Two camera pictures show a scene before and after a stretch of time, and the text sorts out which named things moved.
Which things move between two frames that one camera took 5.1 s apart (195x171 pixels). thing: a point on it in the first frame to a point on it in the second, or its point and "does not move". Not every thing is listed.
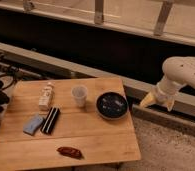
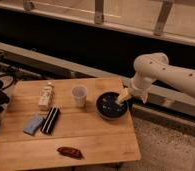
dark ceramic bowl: (112, 105) does not move
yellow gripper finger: (148, 100) to (126, 94)
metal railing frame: (160, 32) does not move
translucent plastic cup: (79, 93) does not move
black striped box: (50, 120) does not move
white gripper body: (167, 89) to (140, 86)
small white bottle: (45, 97) does not move
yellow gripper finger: (169, 104) to (144, 97)
